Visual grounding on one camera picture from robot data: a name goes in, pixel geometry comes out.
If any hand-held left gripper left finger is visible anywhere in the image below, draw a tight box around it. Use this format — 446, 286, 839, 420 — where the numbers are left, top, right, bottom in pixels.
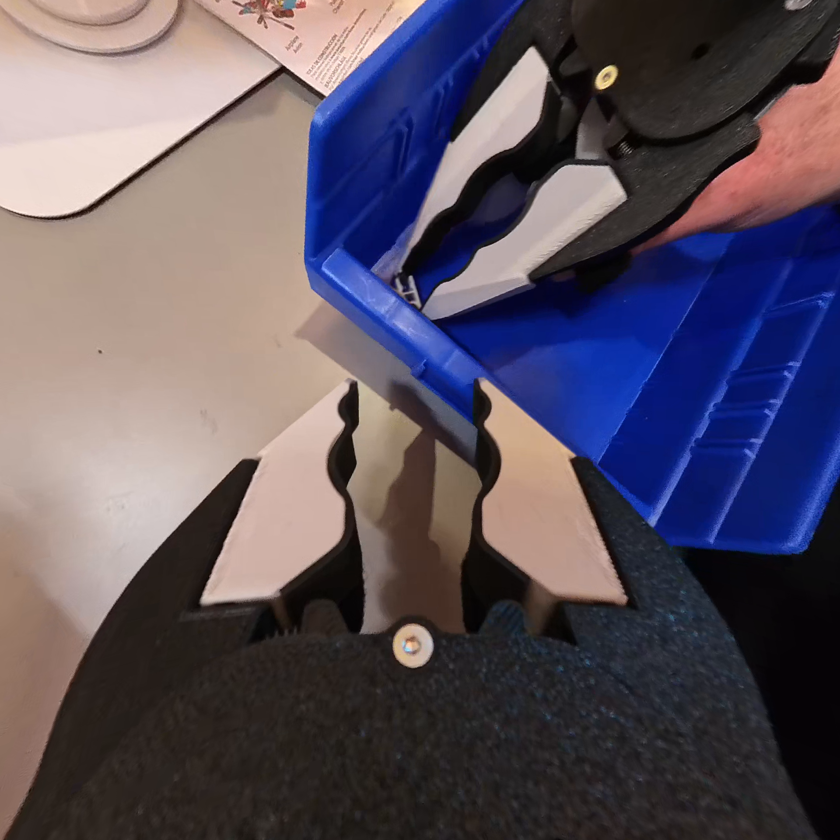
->
199, 379, 362, 630

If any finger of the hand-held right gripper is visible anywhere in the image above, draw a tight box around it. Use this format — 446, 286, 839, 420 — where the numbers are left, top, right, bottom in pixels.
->
419, 157, 629, 321
397, 47, 553, 290

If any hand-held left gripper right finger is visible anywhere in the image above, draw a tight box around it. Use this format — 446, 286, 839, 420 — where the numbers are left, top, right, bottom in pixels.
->
462, 378, 630, 635

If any blue plastic bin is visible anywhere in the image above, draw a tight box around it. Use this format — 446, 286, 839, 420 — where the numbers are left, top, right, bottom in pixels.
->
305, 0, 840, 555

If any person's right hand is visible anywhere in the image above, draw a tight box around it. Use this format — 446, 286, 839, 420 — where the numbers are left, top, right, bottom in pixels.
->
640, 62, 840, 253

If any illustrated instruction sheet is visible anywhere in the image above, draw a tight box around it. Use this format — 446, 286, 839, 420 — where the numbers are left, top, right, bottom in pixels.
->
197, 0, 437, 101

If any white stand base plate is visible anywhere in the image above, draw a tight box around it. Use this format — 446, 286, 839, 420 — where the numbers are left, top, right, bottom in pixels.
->
0, 0, 283, 219

